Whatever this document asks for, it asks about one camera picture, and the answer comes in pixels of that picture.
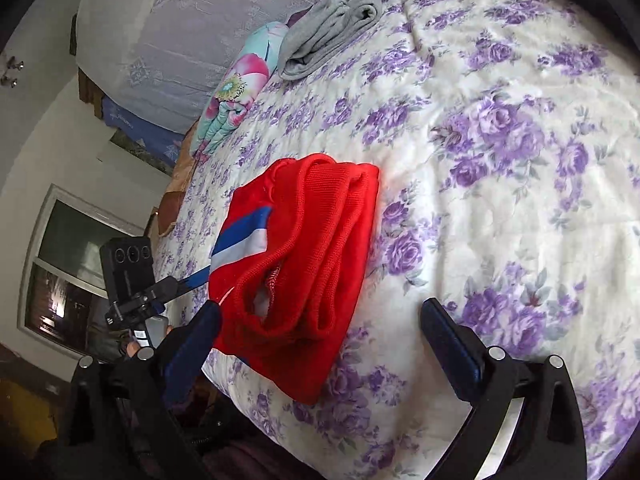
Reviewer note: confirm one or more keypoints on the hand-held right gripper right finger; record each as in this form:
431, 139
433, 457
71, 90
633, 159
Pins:
450, 340

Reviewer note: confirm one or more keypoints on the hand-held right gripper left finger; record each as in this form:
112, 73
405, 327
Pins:
192, 350

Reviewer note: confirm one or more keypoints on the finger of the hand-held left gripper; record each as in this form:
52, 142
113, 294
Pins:
192, 278

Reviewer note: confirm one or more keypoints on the red jersey with stripes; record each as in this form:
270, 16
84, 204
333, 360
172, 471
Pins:
310, 260

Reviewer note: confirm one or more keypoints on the white framed window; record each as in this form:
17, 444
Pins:
65, 250

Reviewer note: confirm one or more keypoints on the brown pillow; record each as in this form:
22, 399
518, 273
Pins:
172, 200

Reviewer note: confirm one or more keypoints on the purple floral bed sheet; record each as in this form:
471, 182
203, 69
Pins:
500, 210

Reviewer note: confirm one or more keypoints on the blue printed cloth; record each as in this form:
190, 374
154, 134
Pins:
140, 130

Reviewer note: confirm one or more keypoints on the folded teal floral quilt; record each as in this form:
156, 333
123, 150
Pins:
235, 90

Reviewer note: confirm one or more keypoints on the white lace cloth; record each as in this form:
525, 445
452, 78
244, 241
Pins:
175, 25

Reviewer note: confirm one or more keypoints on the folded grey garment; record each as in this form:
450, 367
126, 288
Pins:
325, 35

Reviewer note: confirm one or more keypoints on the metal wall hook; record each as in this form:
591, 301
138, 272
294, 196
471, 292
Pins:
9, 80
15, 63

